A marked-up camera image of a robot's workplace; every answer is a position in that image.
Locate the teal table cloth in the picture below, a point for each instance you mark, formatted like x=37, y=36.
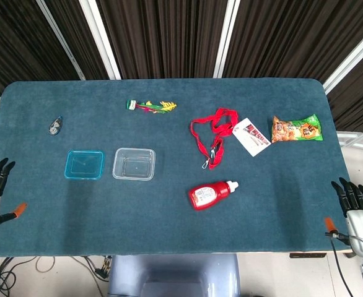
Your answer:
x=156, y=222

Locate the table control panel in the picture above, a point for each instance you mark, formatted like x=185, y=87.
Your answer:
x=307, y=255

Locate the red ketchup bottle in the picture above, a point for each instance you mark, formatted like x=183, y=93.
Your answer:
x=206, y=195

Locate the clear plastic container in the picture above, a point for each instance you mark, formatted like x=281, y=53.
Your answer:
x=133, y=164

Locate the dark brown curtain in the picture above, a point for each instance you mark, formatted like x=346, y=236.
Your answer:
x=169, y=37

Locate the white frame post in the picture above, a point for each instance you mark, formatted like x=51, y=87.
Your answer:
x=226, y=37
x=99, y=37
x=352, y=58
x=60, y=40

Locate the colourful feather shuttlecock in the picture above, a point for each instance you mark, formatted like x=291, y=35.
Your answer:
x=152, y=106

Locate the black power plug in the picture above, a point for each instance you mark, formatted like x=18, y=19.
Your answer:
x=102, y=270

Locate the grey metal frame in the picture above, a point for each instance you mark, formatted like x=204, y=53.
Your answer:
x=355, y=143

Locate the teal plastic lid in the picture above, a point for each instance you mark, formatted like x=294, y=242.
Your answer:
x=84, y=165

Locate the white card red print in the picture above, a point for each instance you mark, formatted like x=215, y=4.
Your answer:
x=251, y=137

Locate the blue grey robot torso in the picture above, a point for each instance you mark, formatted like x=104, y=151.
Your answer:
x=172, y=275

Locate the green orange snack bag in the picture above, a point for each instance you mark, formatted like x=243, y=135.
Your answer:
x=296, y=130

